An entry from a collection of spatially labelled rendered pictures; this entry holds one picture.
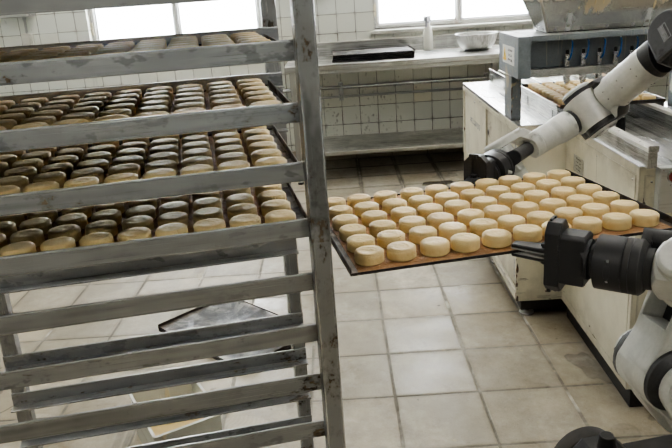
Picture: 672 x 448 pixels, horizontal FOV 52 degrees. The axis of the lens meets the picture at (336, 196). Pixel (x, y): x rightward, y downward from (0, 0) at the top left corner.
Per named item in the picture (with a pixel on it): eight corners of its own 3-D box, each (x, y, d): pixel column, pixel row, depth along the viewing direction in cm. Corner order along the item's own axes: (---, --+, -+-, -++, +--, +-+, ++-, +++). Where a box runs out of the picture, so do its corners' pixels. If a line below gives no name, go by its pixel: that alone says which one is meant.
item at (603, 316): (559, 316, 296) (565, 108, 270) (640, 312, 295) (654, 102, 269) (623, 413, 229) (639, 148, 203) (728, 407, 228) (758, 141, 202)
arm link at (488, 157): (456, 205, 163) (476, 191, 173) (495, 210, 158) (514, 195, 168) (456, 153, 160) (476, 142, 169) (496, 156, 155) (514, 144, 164)
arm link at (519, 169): (470, 161, 171) (487, 150, 180) (492, 198, 171) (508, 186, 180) (507, 139, 164) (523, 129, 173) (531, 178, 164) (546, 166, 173)
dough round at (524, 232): (513, 233, 125) (513, 223, 124) (542, 234, 123) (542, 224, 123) (511, 243, 120) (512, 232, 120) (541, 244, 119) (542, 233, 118)
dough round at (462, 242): (444, 248, 120) (444, 237, 120) (463, 240, 123) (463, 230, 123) (466, 255, 116) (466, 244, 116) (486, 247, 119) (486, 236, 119)
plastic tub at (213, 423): (134, 434, 235) (127, 392, 231) (196, 411, 246) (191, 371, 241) (160, 483, 210) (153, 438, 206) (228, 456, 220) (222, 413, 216)
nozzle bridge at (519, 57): (498, 111, 303) (498, 31, 293) (665, 100, 301) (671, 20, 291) (516, 125, 271) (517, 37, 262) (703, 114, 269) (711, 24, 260)
